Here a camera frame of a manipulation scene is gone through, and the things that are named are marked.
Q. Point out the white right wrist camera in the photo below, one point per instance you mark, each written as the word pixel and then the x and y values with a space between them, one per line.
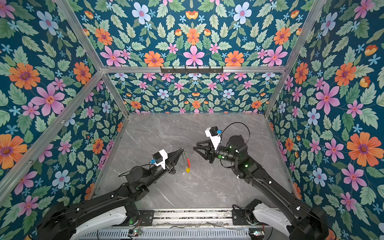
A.
pixel 213 136

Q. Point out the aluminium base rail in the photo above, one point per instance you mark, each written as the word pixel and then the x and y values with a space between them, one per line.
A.
pixel 185 217

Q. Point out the silver keyring with red grip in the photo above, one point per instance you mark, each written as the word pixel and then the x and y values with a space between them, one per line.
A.
pixel 186 160

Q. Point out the white vented cable duct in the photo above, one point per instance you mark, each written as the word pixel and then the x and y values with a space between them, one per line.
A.
pixel 169 234

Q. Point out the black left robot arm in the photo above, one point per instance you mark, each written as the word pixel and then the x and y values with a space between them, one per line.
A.
pixel 55 225

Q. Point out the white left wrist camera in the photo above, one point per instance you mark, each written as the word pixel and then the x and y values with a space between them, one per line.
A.
pixel 159 159

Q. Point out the aluminium frame bars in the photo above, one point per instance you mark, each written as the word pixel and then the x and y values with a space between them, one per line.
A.
pixel 71 72

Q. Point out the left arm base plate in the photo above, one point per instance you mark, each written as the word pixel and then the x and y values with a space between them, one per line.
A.
pixel 145 218

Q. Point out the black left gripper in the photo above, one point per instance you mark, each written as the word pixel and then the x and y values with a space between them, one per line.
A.
pixel 170 159

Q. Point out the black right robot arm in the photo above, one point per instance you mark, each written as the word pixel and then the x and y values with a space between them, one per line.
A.
pixel 292 217

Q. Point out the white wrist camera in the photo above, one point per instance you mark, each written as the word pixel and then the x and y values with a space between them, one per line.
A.
pixel 159 159
pixel 213 136

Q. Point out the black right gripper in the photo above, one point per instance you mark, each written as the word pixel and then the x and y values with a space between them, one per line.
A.
pixel 207 150

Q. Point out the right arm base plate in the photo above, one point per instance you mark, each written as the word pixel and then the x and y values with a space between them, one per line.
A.
pixel 239 219

